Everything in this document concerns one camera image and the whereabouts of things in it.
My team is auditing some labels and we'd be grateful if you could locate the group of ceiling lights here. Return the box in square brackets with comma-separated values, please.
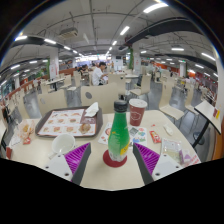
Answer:
[0, 2, 219, 84]

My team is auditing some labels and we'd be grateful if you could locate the flat round red coaster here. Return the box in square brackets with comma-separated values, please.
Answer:
[102, 148, 128, 168]

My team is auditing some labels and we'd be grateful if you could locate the white table with black leg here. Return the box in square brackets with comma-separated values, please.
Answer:
[193, 99, 223, 149]

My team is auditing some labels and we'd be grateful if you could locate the red snack packet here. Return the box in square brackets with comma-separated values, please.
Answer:
[149, 129, 163, 145]

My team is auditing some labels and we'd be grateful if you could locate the clear plastic packet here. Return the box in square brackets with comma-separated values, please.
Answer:
[160, 138, 193, 165]

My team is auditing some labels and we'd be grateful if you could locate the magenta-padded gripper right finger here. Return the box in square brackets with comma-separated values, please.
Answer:
[132, 142, 184, 186]

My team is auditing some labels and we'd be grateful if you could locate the beige plastic chair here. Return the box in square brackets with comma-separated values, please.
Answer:
[80, 83, 119, 114]
[36, 89, 68, 116]

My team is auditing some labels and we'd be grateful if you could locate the white black-dotted mug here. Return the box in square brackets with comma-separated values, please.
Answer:
[48, 133, 77, 160]

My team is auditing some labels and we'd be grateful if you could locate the person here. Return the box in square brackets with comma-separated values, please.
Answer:
[91, 61, 108, 87]

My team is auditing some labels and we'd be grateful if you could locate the small crumpled white tissue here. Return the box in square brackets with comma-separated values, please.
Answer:
[162, 123, 174, 137]

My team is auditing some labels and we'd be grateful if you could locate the green plastic drink bottle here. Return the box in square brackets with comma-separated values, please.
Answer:
[107, 99, 131, 163]

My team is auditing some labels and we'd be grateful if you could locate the ceiling air conditioner unit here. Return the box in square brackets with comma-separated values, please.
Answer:
[59, 27, 79, 39]

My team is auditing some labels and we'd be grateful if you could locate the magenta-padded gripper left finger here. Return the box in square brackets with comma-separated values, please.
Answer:
[42, 142, 93, 186]

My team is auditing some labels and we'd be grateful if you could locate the red paper cup with lid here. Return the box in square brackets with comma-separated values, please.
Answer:
[128, 98, 148, 127]

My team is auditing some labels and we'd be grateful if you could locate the colourful printed leaflet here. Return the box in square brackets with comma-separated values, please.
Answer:
[97, 121, 148, 148]

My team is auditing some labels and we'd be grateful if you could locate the white paper napkin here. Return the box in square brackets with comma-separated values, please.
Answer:
[84, 101, 100, 118]

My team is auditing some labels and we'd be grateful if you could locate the group of beige chairs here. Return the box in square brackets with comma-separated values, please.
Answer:
[3, 64, 221, 121]

